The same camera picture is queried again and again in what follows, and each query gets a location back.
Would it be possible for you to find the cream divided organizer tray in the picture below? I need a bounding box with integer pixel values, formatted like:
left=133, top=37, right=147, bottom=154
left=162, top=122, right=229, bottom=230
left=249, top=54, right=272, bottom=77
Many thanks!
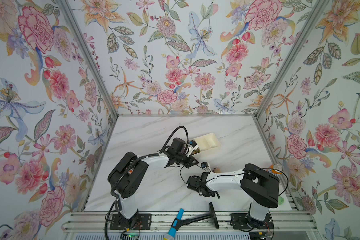
left=191, top=133, right=222, bottom=158

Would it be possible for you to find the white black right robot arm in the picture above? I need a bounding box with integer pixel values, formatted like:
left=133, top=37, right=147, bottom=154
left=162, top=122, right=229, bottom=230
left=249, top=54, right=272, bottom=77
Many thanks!
left=186, top=164, right=288, bottom=232

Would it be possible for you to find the beige pink purple striped sock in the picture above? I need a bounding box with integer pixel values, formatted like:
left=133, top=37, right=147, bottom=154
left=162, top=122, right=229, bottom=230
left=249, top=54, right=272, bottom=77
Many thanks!
left=212, top=168, right=221, bottom=173

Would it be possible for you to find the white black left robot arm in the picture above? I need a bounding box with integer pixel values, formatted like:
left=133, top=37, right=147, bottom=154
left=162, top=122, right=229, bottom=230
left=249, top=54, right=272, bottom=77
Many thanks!
left=104, top=126, right=199, bottom=240

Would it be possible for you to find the blue handled black tool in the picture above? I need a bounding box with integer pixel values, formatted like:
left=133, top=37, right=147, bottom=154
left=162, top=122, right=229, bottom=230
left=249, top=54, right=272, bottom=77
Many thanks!
left=163, top=202, right=220, bottom=240

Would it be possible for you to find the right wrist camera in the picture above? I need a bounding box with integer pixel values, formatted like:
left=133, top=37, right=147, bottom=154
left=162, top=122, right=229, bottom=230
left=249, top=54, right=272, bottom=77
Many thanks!
left=201, top=162, right=209, bottom=170

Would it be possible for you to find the aluminium corner post left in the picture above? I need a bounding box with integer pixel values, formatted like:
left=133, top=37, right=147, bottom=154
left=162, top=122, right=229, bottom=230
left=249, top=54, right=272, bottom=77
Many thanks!
left=57, top=0, right=119, bottom=120

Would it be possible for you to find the aluminium corner post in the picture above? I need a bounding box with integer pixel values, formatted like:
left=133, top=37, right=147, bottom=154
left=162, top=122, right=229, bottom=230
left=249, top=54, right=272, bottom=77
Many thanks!
left=253, top=1, right=329, bottom=120
left=57, top=0, right=119, bottom=120

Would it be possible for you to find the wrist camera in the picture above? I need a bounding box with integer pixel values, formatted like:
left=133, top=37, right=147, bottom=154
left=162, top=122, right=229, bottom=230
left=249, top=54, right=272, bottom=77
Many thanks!
left=201, top=162, right=209, bottom=170
left=189, top=140, right=198, bottom=148

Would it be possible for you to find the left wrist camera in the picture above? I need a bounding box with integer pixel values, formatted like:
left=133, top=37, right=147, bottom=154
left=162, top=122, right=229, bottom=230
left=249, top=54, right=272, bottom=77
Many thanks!
left=189, top=140, right=198, bottom=148

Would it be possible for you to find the aluminium corner post right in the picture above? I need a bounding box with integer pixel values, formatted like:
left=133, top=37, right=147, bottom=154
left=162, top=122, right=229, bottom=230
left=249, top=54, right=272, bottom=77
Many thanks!
left=253, top=1, right=329, bottom=120

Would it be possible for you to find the green sponge object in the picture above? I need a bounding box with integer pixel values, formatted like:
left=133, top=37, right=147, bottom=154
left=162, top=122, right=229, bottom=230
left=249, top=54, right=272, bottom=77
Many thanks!
left=278, top=196, right=285, bottom=206

